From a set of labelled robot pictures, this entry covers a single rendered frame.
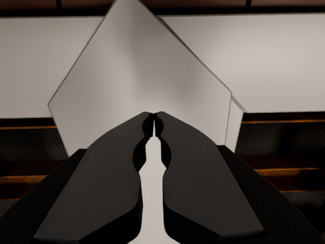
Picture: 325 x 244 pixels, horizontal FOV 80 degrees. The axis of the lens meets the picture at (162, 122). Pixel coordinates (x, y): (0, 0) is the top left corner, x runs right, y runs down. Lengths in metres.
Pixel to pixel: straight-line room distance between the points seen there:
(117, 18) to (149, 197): 0.21
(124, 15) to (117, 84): 0.06
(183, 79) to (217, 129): 0.07
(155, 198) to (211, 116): 0.14
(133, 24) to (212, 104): 0.10
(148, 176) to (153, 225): 0.10
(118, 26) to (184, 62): 0.06
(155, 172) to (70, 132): 0.11
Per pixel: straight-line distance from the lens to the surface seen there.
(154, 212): 0.31
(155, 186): 0.27
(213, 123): 0.21
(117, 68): 0.19
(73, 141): 0.24
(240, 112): 0.22
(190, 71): 0.19
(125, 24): 0.18
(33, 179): 0.61
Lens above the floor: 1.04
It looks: 59 degrees down
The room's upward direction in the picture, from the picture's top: 177 degrees clockwise
